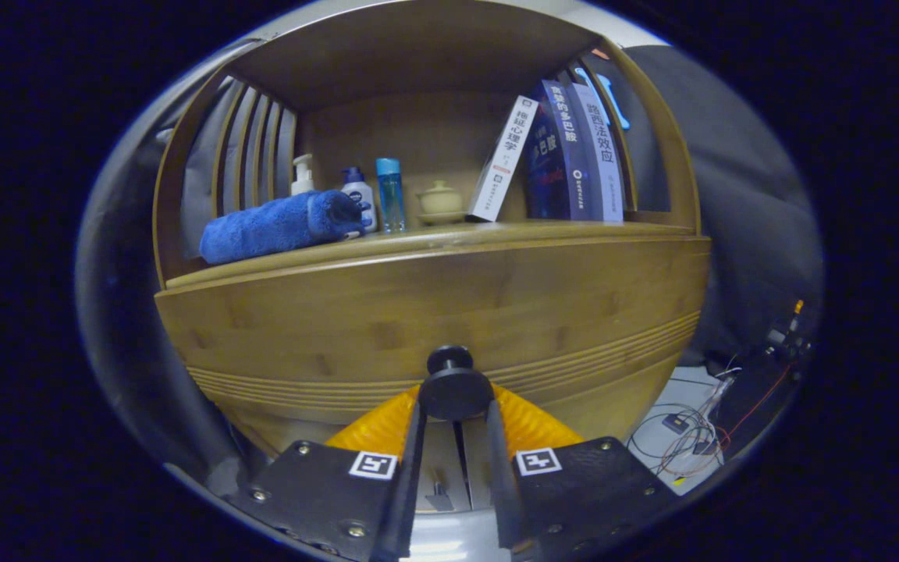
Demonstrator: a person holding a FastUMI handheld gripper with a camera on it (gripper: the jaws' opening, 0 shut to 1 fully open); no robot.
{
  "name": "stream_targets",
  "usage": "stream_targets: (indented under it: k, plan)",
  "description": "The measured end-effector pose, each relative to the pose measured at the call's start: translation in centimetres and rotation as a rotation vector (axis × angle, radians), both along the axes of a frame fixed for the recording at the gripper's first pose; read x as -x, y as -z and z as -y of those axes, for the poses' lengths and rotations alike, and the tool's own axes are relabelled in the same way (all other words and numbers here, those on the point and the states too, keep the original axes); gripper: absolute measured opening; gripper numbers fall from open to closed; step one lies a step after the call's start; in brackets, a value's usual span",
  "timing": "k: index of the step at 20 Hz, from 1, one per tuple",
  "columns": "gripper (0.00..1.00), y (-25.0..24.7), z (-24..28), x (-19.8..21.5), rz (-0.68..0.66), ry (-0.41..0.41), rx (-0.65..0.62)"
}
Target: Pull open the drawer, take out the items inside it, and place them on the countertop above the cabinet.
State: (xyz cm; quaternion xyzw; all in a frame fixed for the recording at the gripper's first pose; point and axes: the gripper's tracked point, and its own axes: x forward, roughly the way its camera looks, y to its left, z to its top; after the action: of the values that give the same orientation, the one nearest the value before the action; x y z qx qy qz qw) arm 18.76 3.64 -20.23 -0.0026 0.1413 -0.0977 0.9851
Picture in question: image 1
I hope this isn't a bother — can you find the white book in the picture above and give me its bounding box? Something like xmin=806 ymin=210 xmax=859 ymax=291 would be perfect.
xmin=467 ymin=95 xmax=540 ymax=223

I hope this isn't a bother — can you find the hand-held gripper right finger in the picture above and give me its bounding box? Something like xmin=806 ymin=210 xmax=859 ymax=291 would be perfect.
xmin=485 ymin=382 xmax=680 ymax=559

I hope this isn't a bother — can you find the black drawer knob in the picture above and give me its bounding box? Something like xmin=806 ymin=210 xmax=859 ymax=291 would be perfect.
xmin=417 ymin=345 xmax=495 ymax=422

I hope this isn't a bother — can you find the lavender book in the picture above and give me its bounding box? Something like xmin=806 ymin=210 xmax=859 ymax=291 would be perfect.
xmin=570 ymin=82 xmax=625 ymax=224

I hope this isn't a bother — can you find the tangle of cables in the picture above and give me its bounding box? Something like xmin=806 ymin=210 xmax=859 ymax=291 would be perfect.
xmin=627 ymin=367 xmax=743 ymax=478

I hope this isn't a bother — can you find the white pump bottle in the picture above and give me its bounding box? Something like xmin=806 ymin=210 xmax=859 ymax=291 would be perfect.
xmin=290 ymin=154 xmax=316 ymax=197

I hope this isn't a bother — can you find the clear blue bottle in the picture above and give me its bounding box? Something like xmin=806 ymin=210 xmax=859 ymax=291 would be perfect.
xmin=375 ymin=158 xmax=407 ymax=233

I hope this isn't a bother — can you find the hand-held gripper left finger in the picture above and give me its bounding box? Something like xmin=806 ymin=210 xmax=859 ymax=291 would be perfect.
xmin=227 ymin=385 xmax=427 ymax=562

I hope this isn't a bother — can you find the wooden drawer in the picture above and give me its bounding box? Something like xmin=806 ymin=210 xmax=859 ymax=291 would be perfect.
xmin=155 ymin=237 xmax=712 ymax=461

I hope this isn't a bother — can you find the wooden cabinet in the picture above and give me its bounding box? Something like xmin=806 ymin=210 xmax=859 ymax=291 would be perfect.
xmin=151 ymin=0 xmax=712 ymax=516

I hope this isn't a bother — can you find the white bottle with blue cap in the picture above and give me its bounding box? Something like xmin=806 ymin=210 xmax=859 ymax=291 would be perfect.
xmin=340 ymin=166 xmax=378 ymax=233

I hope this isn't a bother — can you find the dark blue book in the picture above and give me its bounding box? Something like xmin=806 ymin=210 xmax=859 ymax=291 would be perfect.
xmin=526 ymin=80 xmax=602 ymax=222

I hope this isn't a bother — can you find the wooden countertop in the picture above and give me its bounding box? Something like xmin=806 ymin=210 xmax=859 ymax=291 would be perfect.
xmin=165 ymin=221 xmax=700 ymax=290

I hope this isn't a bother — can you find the blue rolled towel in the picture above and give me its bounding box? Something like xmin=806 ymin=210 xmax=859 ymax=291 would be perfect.
xmin=199 ymin=190 xmax=366 ymax=265

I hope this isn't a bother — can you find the beige lidded teacup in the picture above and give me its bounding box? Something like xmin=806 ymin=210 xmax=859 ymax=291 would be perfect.
xmin=416 ymin=180 xmax=467 ymax=226

